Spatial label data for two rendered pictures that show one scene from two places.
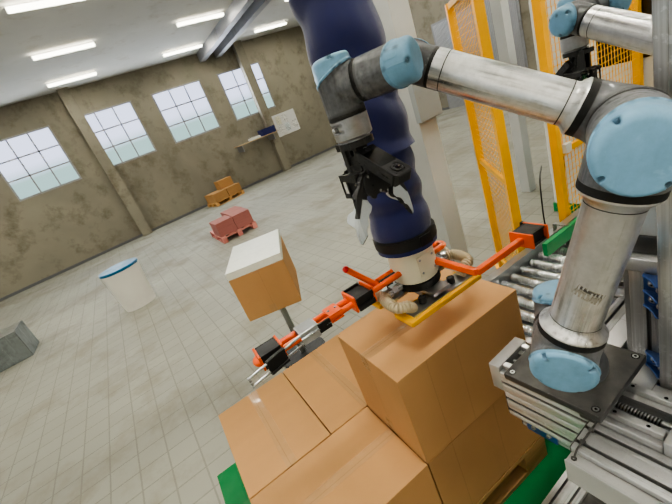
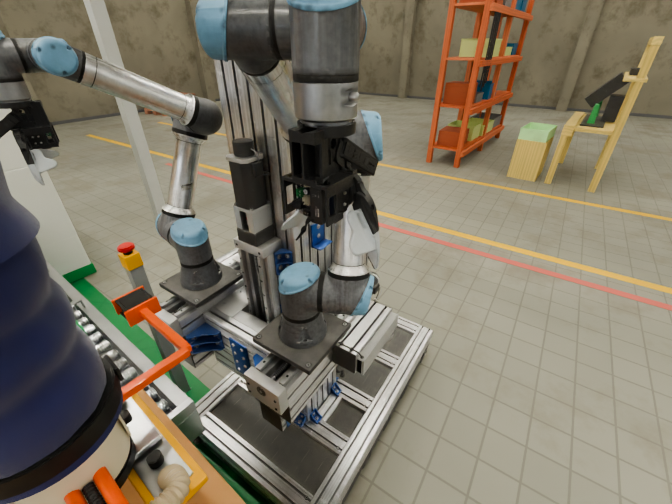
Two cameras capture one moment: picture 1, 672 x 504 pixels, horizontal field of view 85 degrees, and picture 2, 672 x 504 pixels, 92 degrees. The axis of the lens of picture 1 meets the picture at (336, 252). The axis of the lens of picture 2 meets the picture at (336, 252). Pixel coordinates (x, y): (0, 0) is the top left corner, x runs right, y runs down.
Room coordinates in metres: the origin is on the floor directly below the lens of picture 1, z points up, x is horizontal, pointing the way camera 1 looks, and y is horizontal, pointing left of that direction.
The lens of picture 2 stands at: (0.95, 0.25, 1.80)
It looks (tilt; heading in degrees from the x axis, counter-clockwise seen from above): 32 degrees down; 240
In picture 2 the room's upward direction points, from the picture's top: straight up
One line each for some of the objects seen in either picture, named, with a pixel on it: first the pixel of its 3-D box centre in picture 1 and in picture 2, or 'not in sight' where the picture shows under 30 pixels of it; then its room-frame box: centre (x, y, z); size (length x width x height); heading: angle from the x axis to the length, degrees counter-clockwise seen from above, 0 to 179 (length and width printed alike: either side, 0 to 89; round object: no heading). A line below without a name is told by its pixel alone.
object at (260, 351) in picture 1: (269, 352); not in sight; (0.99, 0.31, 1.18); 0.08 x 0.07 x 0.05; 112
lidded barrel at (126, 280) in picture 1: (129, 285); not in sight; (5.63, 3.22, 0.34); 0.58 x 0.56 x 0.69; 118
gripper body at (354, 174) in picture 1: (362, 168); (323, 170); (0.76, -0.11, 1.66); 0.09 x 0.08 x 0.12; 26
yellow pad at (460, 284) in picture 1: (437, 292); (140, 440); (1.12, -0.29, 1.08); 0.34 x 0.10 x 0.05; 112
